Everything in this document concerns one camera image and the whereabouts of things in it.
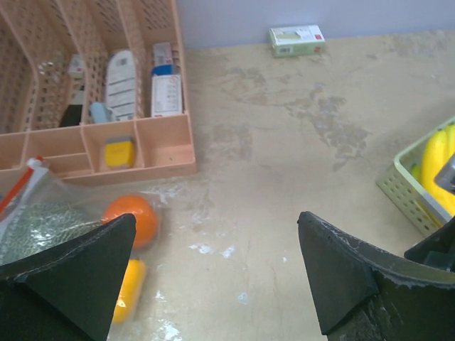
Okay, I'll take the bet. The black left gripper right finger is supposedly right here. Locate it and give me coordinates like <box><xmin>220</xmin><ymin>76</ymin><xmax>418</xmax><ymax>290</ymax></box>
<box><xmin>298</xmin><ymin>212</ymin><xmax>454</xmax><ymax>340</ymax></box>

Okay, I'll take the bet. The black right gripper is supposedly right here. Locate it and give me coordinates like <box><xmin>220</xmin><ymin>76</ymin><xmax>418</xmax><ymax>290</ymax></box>
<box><xmin>404</xmin><ymin>217</ymin><xmax>454</xmax><ymax>273</ymax></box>

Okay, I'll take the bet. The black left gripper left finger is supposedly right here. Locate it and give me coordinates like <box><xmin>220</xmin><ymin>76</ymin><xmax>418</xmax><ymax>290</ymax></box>
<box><xmin>1</xmin><ymin>214</ymin><xmax>136</xmax><ymax>340</ymax></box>

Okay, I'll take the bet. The green netted melon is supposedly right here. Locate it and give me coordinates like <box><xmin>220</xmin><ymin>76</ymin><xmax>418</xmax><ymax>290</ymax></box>
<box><xmin>1</xmin><ymin>202</ymin><xmax>101</xmax><ymax>265</ymax></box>

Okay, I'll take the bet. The clear zip bag orange zipper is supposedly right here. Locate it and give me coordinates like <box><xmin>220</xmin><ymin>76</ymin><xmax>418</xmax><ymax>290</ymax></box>
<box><xmin>1</xmin><ymin>158</ymin><xmax>162</xmax><ymax>340</ymax></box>

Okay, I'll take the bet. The orange fruit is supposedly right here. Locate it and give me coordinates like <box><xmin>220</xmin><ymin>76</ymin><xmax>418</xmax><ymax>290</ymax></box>
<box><xmin>102</xmin><ymin>195</ymin><xmax>160</xmax><ymax>250</ymax></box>

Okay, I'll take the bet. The pale green perforated basket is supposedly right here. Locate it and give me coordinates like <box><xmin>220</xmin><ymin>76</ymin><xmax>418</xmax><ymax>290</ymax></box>
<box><xmin>376</xmin><ymin>118</ymin><xmax>454</xmax><ymax>237</ymax></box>

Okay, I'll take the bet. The yellow banana bunch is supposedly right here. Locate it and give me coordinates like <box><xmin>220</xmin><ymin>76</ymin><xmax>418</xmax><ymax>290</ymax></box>
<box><xmin>411</xmin><ymin>124</ymin><xmax>454</xmax><ymax>217</ymax></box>

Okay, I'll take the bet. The yellow block in organizer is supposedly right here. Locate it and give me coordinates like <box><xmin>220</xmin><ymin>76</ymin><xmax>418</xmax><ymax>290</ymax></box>
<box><xmin>104</xmin><ymin>136</ymin><xmax>136</xmax><ymax>169</ymax></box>

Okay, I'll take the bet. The black item in organizer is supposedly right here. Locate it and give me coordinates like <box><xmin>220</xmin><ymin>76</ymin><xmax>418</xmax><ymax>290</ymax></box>
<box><xmin>58</xmin><ymin>85</ymin><xmax>85</xmax><ymax>128</ymax></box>

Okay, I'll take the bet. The light blue item in organizer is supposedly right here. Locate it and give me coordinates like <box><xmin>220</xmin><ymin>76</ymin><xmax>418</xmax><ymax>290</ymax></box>
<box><xmin>90</xmin><ymin>102</ymin><xmax>112</xmax><ymax>124</ymax></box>

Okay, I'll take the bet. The peach plastic desk organizer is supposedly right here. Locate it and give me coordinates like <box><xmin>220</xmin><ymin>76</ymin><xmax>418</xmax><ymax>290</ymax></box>
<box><xmin>1</xmin><ymin>1</ymin><xmax>196</xmax><ymax>193</ymax></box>

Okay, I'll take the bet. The white ribbed item in organizer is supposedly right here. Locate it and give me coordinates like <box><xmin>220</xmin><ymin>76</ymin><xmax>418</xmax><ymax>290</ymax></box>
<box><xmin>105</xmin><ymin>50</ymin><xmax>136</xmax><ymax>121</ymax></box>

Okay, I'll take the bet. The small white green box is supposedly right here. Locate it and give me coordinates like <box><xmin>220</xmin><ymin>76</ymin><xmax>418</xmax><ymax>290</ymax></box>
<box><xmin>269</xmin><ymin>24</ymin><xmax>326</xmax><ymax>58</ymax></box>

